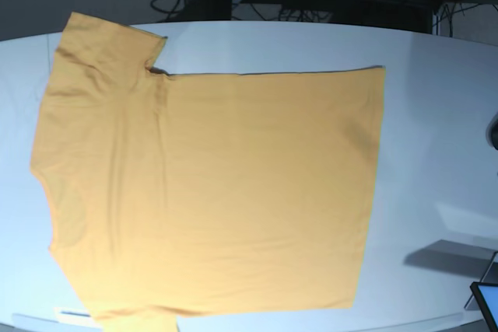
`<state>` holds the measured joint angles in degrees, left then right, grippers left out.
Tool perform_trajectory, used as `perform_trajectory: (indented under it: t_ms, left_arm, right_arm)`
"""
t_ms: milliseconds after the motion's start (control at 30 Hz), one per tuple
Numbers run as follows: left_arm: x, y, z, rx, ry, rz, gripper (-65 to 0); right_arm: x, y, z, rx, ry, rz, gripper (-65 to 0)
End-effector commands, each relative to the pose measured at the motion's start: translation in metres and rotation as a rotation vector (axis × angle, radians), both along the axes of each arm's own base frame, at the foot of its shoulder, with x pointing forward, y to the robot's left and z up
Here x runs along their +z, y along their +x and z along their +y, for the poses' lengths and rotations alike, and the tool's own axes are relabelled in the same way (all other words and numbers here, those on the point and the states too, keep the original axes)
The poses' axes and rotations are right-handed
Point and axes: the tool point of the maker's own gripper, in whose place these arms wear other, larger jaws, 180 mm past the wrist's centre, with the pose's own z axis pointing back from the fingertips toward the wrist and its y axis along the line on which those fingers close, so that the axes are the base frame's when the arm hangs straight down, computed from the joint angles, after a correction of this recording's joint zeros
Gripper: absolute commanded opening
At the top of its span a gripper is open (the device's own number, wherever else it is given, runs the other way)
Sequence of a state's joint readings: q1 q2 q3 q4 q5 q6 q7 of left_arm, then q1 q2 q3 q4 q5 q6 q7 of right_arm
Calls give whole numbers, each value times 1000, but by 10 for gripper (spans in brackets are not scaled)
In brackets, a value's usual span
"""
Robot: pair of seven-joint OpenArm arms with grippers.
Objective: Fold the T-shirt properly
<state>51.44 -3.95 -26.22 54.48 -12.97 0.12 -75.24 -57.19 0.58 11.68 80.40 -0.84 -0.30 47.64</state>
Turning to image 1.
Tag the yellow T-shirt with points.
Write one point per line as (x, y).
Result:
(207, 194)

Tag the dark round object at edge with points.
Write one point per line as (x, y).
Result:
(492, 132)

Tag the white label strip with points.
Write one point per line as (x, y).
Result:
(78, 317)

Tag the tablet screen on stand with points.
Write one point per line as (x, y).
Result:
(484, 294)

